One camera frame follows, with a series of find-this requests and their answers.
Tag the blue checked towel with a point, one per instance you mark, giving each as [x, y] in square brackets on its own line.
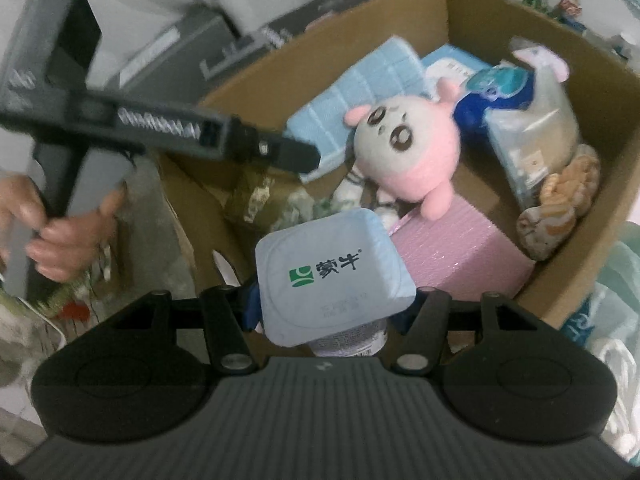
[350, 90]

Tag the green ruffled scrunchie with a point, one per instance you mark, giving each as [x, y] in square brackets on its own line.
[265, 200]

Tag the brown cardboard box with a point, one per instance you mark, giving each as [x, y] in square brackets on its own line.
[500, 15]

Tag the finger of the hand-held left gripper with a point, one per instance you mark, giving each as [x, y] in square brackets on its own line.
[280, 147]

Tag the grey appliance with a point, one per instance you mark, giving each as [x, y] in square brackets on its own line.
[190, 45]

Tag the blue carton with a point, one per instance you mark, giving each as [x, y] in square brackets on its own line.
[450, 62]

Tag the pink and white plush toy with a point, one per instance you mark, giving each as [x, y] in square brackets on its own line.
[425, 160]

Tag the person's left hand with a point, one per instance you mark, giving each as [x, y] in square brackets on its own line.
[70, 240]

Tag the pink wet wipes pack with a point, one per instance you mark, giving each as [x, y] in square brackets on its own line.
[460, 255]

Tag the blue yogurt cup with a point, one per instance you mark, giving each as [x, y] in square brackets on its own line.
[325, 270]

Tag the orange and white cloth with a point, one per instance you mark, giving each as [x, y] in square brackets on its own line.
[555, 220]

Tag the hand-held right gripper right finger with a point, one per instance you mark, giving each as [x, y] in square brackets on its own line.
[401, 321]

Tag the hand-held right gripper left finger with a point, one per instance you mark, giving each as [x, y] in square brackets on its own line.
[248, 306]

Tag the blue plastic packet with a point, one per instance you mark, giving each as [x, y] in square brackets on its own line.
[495, 90]

